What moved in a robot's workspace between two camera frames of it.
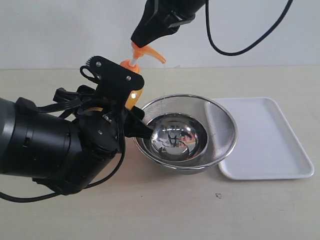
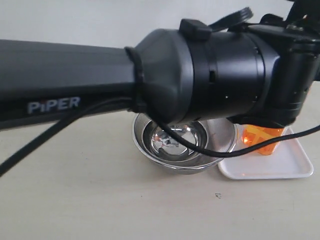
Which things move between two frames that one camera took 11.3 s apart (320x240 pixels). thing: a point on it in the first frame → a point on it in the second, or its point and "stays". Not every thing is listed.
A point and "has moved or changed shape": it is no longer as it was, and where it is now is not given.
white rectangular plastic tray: x=266 y=147 stays
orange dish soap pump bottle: x=131 y=64 has moved or changed shape
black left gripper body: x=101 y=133 → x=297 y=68
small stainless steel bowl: x=177 y=137 stays
